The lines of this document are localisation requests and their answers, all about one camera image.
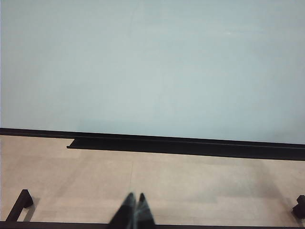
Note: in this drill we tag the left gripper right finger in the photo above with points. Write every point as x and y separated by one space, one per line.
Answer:
145 212

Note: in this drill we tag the black table frame rail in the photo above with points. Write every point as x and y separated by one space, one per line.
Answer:
166 148

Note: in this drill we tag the whiteboard with black frame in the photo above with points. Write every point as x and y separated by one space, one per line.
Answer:
143 71

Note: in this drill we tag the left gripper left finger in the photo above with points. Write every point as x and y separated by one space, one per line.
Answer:
126 212

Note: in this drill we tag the black whiteboard stand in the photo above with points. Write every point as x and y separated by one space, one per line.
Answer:
19 205

